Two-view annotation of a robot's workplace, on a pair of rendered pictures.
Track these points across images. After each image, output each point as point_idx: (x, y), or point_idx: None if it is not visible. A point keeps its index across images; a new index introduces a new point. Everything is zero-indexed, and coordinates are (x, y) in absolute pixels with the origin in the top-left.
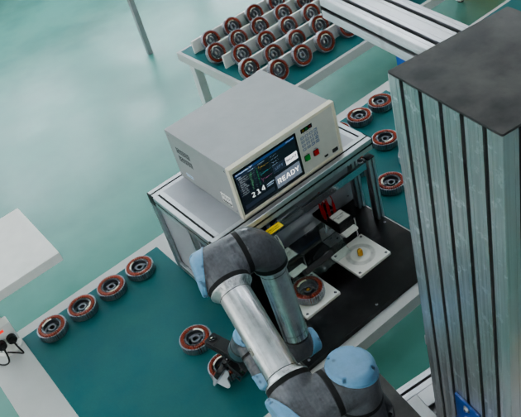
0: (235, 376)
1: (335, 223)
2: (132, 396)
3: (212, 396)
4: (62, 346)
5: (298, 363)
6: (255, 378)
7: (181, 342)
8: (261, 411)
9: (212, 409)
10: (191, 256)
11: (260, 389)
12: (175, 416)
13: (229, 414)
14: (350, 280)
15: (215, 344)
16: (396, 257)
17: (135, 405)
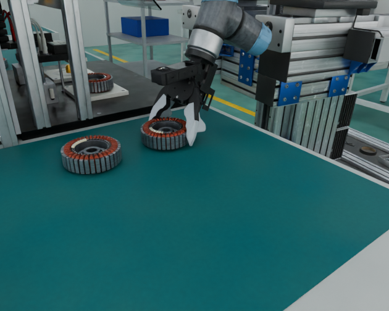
0: (204, 103)
1: (46, 34)
2: (176, 235)
3: (207, 150)
4: None
5: (178, 107)
6: (264, 30)
7: (92, 155)
8: (238, 124)
9: (230, 151)
10: None
11: (270, 42)
12: (236, 180)
13: (238, 140)
14: None
15: (176, 68)
16: (89, 68)
17: (199, 230)
